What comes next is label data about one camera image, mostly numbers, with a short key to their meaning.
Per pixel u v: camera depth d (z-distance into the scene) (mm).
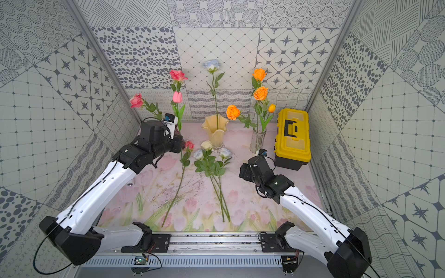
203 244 762
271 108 843
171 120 614
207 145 1037
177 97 644
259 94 814
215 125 982
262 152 701
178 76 813
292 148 873
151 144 521
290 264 720
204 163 983
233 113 766
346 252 376
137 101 801
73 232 379
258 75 852
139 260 715
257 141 983
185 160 996
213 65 862
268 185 554
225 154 1001
